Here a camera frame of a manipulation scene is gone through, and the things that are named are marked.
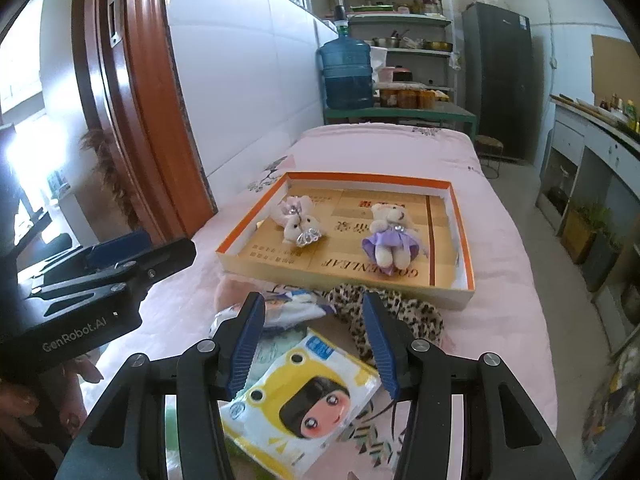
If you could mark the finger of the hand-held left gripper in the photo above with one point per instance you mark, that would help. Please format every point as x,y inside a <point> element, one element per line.
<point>165,257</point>
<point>117,250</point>

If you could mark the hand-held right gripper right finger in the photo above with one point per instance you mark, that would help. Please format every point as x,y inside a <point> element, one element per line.
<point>382,355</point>

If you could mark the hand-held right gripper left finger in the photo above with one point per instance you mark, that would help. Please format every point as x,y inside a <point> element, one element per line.
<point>245,350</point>

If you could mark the green leaf tissue pack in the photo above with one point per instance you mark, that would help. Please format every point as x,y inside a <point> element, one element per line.
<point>265,355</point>

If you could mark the leopard print scarf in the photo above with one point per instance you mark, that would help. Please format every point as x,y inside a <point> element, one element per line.
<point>350,305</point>

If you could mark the blue white plastic packet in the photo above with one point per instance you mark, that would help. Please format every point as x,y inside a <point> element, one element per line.
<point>290,307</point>

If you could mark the yellow cartoon tissue pack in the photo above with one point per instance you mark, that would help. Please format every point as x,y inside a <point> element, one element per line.
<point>300,400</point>

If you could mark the orange rimmed cardboard box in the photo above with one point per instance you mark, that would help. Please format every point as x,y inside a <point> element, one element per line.
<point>350,255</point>

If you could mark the person's left hand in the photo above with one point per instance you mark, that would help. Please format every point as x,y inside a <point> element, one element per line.
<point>70,395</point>

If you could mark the pink plush object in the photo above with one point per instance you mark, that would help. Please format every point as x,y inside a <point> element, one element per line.
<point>230,292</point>

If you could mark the dark furniture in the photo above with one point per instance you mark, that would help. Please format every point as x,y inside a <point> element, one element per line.
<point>50,255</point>

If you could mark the brown feather duster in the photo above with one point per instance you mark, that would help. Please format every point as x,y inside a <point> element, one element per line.
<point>112,175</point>

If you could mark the beige bear purple dress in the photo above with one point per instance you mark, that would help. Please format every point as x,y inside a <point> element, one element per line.
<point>392,235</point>

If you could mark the small bear silver skirt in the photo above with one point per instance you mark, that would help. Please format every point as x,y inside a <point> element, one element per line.
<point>305,232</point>

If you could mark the metal door latch plate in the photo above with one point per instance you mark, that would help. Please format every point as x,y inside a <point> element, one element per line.
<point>115,17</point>

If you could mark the round stool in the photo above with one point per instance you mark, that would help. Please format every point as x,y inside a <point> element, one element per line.
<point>489,147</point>

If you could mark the green low table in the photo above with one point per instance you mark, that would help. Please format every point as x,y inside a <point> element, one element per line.
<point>400,112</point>

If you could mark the row of orange jars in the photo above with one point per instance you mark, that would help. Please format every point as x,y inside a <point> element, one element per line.
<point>405,97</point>

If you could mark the blue water jug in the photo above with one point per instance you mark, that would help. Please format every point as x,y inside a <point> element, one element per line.
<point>347,70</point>

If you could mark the pink lidded pot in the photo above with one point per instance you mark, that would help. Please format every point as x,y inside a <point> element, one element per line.
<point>395,74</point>

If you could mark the grey kitchen counter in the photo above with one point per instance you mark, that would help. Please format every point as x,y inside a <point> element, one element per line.
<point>590,160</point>

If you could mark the dark refrigerator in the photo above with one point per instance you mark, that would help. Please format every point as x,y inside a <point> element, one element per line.
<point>497,80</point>

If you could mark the green shelf rack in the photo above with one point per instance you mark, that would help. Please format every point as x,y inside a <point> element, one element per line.
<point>400,22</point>

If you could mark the brown wooden door frame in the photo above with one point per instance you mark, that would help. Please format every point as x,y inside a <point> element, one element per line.
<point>150,110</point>

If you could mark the cardboard sheet on wall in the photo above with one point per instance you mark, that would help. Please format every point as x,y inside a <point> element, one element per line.
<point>617,70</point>

